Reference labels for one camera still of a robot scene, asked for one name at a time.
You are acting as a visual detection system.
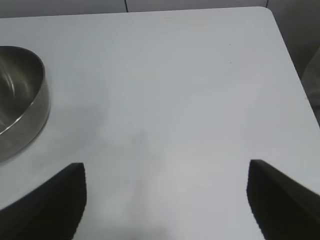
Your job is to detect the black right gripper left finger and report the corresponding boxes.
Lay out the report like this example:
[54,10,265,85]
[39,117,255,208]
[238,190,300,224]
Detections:
[0,162,87,240]

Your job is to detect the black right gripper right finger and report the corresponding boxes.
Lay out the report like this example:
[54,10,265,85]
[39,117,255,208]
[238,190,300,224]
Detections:
[246,159,320,240]

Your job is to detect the stainless steel mixing bowl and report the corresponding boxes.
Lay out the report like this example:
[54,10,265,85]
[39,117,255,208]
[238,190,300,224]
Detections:
[0,45,52,167]

